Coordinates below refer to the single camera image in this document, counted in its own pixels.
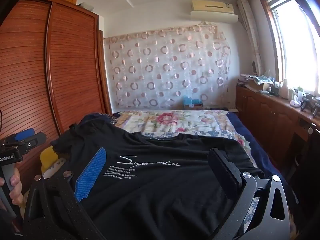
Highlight wooden sideboard cabinet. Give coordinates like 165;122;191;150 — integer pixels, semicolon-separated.
235;84;320;205

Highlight black T-shirt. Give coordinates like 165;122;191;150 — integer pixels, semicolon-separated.
50;124;265;240

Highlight clutter pile on cabinet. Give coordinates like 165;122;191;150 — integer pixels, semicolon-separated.
237;73;275;93

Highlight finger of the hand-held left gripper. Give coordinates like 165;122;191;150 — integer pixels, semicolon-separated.
24;132;47;147
5;128;35;143

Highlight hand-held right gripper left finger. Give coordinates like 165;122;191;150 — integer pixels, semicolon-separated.
24;146;108;240

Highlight yellow pillow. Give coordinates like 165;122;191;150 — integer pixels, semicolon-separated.
40;146;68;175

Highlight floral quilt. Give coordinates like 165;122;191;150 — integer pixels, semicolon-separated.
112;110;258;170

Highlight blue tissue pack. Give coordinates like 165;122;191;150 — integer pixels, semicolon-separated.
182;95;203;110

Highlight window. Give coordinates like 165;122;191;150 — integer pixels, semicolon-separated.
260;0;320;98

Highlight navy bed sheet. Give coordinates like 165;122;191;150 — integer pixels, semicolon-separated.
226;111;298;205

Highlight person's left hand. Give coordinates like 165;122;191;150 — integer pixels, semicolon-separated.
9;167;23;206

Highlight sheer circle-patterned curtain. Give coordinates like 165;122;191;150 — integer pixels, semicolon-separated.
104;25;232;110

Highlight navy medallion-patterned cloth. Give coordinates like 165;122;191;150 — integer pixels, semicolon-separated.
106;114;119;128

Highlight dark bulky object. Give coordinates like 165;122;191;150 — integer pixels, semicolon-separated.
290;122;320;200

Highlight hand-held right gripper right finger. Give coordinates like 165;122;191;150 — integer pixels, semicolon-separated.
207;148;292;240

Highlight wooden slatted wardrobe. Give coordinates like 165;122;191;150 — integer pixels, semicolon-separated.
0;0;113;195

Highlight lace window curtain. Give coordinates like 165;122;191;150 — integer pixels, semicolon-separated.
237;0;265;80

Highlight white blue-floral sheet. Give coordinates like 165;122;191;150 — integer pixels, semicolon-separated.
42;156;67;178

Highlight white bottle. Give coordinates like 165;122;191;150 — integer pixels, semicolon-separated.
279;79;290;99

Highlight wall air conditioner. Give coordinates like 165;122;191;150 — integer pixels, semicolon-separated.
190;0;238;22

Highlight navy blue cloth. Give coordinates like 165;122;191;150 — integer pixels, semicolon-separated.
80;112;118;130

